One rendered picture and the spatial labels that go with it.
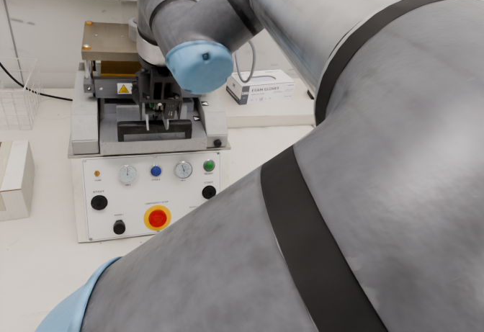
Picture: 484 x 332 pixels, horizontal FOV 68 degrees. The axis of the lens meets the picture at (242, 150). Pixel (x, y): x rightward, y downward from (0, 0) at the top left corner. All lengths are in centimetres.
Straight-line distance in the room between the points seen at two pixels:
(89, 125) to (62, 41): 65
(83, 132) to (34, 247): 27
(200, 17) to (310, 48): 25
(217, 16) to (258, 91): 88
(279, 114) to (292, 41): 105
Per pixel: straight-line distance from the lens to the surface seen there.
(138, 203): 84
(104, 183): 82
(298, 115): 132
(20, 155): 99
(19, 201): 92
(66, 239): 89
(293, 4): 27
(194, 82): 45
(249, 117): 124
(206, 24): 45
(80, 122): 80
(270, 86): 133
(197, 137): 79
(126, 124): 75
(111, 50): 82
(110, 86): 83
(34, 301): 82
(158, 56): 58
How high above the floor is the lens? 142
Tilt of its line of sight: 36 degrees down
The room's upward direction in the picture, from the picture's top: 11 degrees clockwise
